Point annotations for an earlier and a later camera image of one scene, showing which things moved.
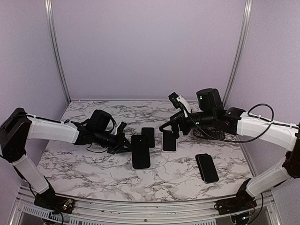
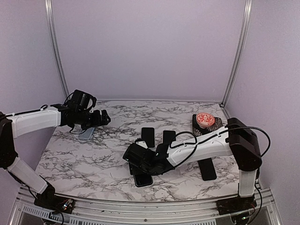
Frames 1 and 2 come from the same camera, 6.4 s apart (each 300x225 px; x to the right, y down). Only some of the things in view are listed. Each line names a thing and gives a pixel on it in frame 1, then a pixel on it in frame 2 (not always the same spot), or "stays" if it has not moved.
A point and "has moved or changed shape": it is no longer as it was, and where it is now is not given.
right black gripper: [174, 122] -> [133, 170]
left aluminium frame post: [50, 26] stays
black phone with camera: [140, 152] has moved or changed shape
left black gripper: [118, 147] -> [97, 122]
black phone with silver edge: [169, 141] stays
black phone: [149, 132] stays
